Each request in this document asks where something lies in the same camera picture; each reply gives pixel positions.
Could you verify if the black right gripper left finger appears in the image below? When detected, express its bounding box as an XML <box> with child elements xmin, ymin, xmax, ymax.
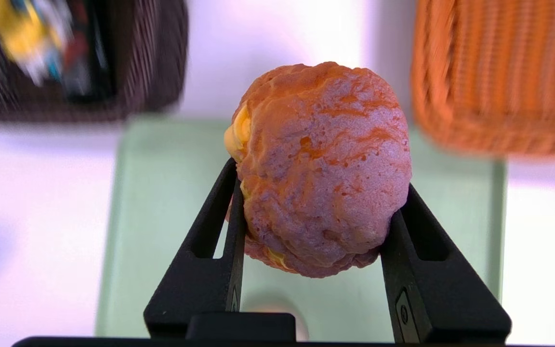
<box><xmin>144</xmin><ymin>158</ymin><xmax>247</xmax><ymax>338</ymax></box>

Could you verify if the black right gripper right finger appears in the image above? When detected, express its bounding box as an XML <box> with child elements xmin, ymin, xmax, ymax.
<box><xmin>380</xmin><ymin>185</ymin><xmax>512</xmax><ymax>344</ymax></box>

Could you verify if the purple cream puff bread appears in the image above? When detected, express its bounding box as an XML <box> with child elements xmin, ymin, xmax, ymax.
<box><xmin>224</xmin><ymin>61</ymin><xmax>412</xmax><ymax>279</ymax></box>

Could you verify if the black cosmetic tube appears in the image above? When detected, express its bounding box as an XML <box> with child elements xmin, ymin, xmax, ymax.
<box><xmin>61</xmin><ymin>0</ymin><xmax>114</xmax><ymax>99</ymax></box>

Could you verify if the dark brown wicker basket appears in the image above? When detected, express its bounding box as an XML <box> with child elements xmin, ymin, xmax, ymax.
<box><xmin>0</xmin><ymin>0</ymin><xmax>189</xmax><ymax>121</ymax></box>

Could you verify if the orange wicker basket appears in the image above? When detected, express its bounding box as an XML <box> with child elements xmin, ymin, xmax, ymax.
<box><xmin>411</xmin><ymin>0</ymin><xmax>555</xmax><ymax>156</ymax></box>

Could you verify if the green plastic tray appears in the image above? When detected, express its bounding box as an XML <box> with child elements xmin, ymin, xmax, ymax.
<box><xmin>95</xmin><ymin>116</ymin><xmax>507</xmax><ymax>340</ymax></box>

